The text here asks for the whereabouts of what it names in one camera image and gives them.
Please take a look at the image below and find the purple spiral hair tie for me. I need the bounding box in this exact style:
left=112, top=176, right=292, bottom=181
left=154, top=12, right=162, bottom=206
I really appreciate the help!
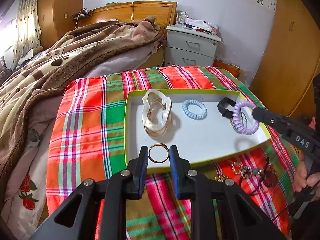
left=231, top=101, right=261, bottom=136

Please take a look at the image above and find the black wrist band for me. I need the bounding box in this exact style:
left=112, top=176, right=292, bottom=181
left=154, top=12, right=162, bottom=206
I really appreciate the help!
left=217, top=97, right=236, bottom=120

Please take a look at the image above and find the light blue spiral hair tie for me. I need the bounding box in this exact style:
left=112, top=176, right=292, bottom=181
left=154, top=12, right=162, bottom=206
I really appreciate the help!
left=182, top=99, right=208, bottom=121

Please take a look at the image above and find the gold ring bracelet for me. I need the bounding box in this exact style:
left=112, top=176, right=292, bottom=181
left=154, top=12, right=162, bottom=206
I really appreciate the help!
left=148, top=142, right=171, bottom=164

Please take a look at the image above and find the translucent white hair claw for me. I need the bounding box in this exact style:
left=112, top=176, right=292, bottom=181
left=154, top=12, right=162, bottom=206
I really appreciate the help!
left=142, top=89, right=172, bottom=137

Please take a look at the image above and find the person's right hand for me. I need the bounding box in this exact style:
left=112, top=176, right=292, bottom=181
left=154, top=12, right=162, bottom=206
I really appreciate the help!
left=292, top=115, right=320, bottom=194

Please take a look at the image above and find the black elastic hair band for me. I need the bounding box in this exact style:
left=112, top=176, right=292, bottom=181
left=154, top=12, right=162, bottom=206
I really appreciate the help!
left=239, top=177, right=269, bottom=196

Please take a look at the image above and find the wooden wardrobe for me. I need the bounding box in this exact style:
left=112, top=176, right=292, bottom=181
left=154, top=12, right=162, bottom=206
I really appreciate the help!
left=249, top=0, right=319, bottom=120

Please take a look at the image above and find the gold rhinestone hair clip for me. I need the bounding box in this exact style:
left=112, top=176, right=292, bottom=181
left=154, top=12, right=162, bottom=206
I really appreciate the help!
left=229, top=161, right=264, bottom=179

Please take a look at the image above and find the yellow-green shallow box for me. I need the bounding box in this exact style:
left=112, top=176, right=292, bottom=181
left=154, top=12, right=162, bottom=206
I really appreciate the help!
left=124, top=89, right=271, bottom=167

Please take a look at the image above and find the colourful plaid cloth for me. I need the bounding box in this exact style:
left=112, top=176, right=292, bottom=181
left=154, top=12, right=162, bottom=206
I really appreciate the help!
left=46, top=66, right=298, bottom=239

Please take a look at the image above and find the floral white bed sheet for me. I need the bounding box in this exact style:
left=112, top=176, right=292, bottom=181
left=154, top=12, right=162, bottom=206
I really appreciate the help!
left=1, top=119, right=55, bottom=239

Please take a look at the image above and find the grey bedside cabinet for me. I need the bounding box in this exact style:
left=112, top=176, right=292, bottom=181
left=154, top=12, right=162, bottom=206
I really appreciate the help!
left=164, top=25, right=221, bottom=66

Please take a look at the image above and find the clutter on bedside cabinet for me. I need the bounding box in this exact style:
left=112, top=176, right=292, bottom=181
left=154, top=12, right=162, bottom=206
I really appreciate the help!
left=176, top=11, right=220, bottom=34

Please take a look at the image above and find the wooden headboard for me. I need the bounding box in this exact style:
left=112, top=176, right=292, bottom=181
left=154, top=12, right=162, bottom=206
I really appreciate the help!
left=78, top=1, right=177, bottom=27

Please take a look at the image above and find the brown patterned blanket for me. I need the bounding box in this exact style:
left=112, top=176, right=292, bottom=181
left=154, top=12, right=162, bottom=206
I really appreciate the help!
left=1, top=16, right=165, bottom=202

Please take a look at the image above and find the floral curtain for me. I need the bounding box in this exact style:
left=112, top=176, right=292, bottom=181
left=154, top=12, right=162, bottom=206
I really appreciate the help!
left=13, top=0, right=41, bottom=66

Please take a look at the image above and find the dark beaded bracelet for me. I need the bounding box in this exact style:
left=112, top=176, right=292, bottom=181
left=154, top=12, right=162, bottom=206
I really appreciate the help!
left=260, top=157, right=279, bottom=188

